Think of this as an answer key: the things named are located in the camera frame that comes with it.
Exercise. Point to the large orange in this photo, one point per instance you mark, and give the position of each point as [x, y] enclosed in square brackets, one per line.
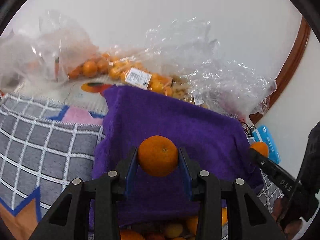
[128, 234]

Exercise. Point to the purple towel covered tray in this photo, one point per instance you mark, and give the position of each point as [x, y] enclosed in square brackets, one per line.
[218, 143]

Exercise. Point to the grey checkered table cloth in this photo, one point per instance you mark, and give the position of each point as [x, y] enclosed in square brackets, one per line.
[41, 154]

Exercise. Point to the blue tissue pack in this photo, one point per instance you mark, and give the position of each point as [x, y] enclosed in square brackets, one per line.
[262, 134]

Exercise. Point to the large clear plastic bag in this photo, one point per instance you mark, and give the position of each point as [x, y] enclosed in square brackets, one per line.
[187, 50]

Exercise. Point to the clear bag of tangerines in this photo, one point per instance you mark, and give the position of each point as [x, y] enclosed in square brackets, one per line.
[136, 67]

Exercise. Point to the orange tangerine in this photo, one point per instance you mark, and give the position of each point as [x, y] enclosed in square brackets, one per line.
[192, 222]
[158, 156]
[224, 216]
[261, 147]

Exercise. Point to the brown wooden door frame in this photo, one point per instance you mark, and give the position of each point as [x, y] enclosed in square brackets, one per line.
[292, 62]

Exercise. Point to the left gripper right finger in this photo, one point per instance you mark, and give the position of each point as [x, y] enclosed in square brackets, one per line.
[189, 170]

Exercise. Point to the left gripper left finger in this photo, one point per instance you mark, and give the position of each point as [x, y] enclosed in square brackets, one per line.
[127, 169]

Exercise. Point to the white plastic bag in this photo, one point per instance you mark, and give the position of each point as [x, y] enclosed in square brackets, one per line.
[44, 55]

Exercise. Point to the small red tomato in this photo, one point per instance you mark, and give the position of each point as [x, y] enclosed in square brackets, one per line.
[155, 236]

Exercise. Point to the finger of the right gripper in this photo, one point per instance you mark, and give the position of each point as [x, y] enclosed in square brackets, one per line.
[277, 175]

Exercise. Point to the yellow green small fruit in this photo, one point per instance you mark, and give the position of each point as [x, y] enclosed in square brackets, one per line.
[173, 230]

